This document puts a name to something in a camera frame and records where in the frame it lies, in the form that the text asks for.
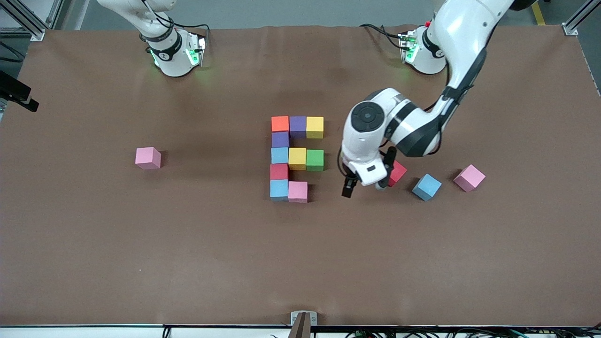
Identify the yellow foam cube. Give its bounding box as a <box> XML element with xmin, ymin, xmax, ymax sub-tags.
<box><xmin>288</xmin><ymin>148</ymin><xmax>307</xmax><ymax>171</ymax></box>
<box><xmin>306</xmin><ymin>116</ymin><xmax>324</xmax><ymax>139</ymax></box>

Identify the brown table cover sheet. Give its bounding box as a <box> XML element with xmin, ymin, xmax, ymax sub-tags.
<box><xmin>0</xmin><ymin>24</ymin><xmax>601</xmax><ymax>327</ymax></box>

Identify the black arm base cable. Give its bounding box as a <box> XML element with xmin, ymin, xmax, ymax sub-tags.
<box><xmin>141</xmin><ymin>0</ymin><xmax>210</xmax><ymax>31</ymax></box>
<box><xmin>359</xmin><ymin>23</ymin><xmax>405</xmax><ymax>50</ymax></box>

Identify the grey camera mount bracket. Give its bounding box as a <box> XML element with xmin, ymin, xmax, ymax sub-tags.
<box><xmin>290</xmin><ymin>311</ymin><xmax>318</xmax><ymax>338</ymax></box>

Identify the aluminium frame post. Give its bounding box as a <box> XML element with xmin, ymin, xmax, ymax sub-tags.
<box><xmin>0</xmin><ymin>0</ymin><xmax>64</xmax><ymax>42</ymax></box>
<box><xmin>562</xmin><ymin>0</ymin><xmax>601</xmax><ymax>36</ymax></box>

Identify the black cable bundle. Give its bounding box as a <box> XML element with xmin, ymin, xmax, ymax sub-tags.
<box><xmin>345</xmin><ymin>327</ymin><xmax>601</xmax><ymax>338</ymax></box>

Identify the pink foam cube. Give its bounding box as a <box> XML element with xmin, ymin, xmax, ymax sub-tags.
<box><xmin>453</xmin><ymin>164</ymin><xmax>486</xmax><ymax>193</ymax></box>
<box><xmin>135</xmin><ymin>147</ymin><xmax>162</xmax><ymax>170</ymax></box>
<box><xmin>288</xmin><ymin>181</ymin><xmax>308</xmax><ymax>204</ymax></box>

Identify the green foam cube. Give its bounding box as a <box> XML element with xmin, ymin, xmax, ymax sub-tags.
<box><xmin>306</xmin><ymin>149</ymin><xmax>325</xmax><ymax>172</ymax></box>

